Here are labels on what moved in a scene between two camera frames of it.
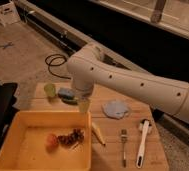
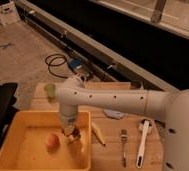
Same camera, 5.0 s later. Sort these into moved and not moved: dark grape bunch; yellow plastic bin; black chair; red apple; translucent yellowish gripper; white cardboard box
Moved: dark grape bunch; translucent yellowish gripper
Not moved: white cardboard box; red apple; yellow plastic bin; black chair
